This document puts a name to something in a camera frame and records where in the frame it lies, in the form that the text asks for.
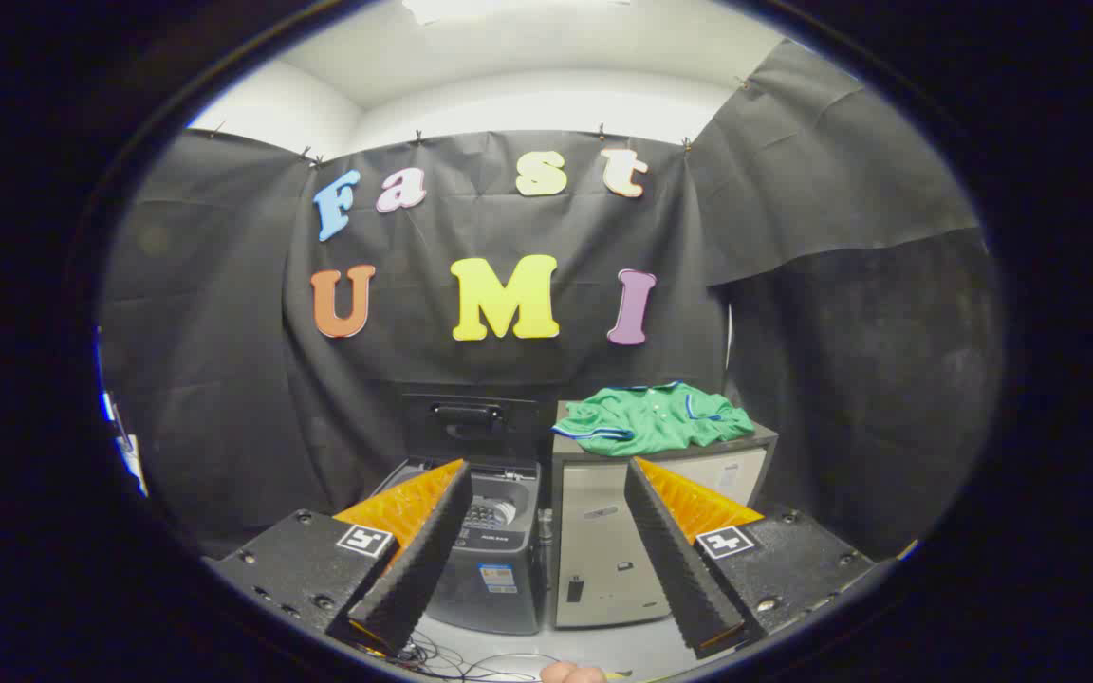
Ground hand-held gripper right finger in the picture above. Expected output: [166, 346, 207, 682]
[624, 456, 876, 661]

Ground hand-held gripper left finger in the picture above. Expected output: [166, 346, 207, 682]
[205, 459, 473, 657]

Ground grey washing machine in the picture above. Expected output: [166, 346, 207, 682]
[371, 458, 545, 637]

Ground green polo shirt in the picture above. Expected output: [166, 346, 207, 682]
[551, 381, 756, 457]

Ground small silver cabinet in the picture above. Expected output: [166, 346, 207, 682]
[546, 400, 780, 630]

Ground white and blue object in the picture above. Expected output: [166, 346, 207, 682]
[99, 327, 149, 499]

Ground thin black floor cables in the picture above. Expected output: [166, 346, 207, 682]
[385, 634, 566, 682]

